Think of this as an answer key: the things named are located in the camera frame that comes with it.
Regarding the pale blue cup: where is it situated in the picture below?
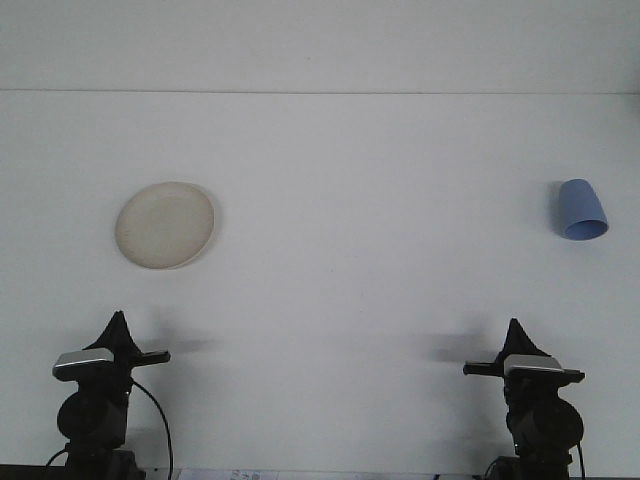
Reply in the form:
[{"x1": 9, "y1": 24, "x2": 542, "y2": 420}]
[{"x1": 558, "y1": 178, "x2": 611, "y2": 242}]

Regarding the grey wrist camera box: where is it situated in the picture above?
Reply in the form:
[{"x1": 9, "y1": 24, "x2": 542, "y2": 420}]
[
  {"x1": 503, "y1": 353, "x2": 567, "y2": 377},
  {"x1": 52, "y1": 348, "x2": 114, "y2": 382}
]

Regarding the pale round plate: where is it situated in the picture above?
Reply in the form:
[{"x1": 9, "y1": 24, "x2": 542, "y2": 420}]
[{"x1": 114, "y1": 180, "x2": 217, "y2": 270}]

